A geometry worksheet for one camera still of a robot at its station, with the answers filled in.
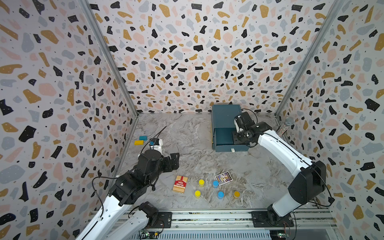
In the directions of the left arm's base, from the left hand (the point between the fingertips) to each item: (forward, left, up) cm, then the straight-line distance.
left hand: (173, 155), depth 68 cm
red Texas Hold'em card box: (-5, -1, -24) cm, 25 cm away
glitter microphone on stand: (+20, -61, +1) cm, 64 cm away
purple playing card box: (-1, -26, -25) cm, 36 cm away
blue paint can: (-5, -21, -24) cm, 32 cm away
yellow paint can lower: (-10, -11, -24) cm, 28 cm away
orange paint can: (-11, -32, -24) cm, 41 cm away
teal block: (+30, +29, -27) cm, 50 cm away
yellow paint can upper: (-4, -13, -23) cm, 27 cm away
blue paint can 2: (-11, -23, -24) cm, 35 cm away
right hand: (+15, -33, -8) cm, 37 cm away
